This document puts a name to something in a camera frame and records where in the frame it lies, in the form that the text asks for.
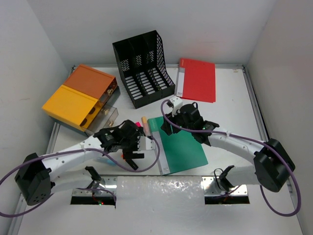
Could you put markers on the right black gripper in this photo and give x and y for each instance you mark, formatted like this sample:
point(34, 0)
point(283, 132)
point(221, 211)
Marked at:
point(167, 126)

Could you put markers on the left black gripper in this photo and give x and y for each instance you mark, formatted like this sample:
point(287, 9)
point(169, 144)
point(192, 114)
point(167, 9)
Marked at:
point(135, 148)

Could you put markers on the yellow highlighter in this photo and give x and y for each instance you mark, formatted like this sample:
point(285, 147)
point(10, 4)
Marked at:
point(146, 126)

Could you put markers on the clear smoky drawer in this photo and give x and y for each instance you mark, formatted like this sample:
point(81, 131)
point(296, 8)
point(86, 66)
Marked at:
point(111, 94)

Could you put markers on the orange drawer cabinet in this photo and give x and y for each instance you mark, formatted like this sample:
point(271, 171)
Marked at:
point(90, 81)

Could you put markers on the yellow drawer cabinet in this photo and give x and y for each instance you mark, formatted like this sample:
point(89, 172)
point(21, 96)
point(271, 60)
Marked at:
point(72, 107)

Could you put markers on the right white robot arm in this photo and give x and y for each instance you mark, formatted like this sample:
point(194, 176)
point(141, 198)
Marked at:
point(271, 164)

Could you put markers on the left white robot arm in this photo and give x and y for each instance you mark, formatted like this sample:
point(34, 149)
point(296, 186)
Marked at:
point(37, 176)

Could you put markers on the green clip folder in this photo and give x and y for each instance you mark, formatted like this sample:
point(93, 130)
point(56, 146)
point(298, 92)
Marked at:
point(178, 152)

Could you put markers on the white foreground board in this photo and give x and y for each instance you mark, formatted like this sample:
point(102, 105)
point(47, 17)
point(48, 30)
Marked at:
point(157, 206)

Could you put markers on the red folder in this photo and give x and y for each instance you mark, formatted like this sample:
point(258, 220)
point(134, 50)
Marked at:
point(196, 80)

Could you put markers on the black file organizer rack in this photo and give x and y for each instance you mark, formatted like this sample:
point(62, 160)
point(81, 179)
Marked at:
point(141, 64)

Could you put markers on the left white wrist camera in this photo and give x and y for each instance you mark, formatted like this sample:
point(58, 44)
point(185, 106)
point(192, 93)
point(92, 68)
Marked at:
point(145, 143)

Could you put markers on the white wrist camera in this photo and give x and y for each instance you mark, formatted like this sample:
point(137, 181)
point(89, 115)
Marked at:
point(145, 143)
point(175, 103)

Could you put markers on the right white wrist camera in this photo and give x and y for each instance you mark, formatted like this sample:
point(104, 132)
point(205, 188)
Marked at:
point(175, 103)

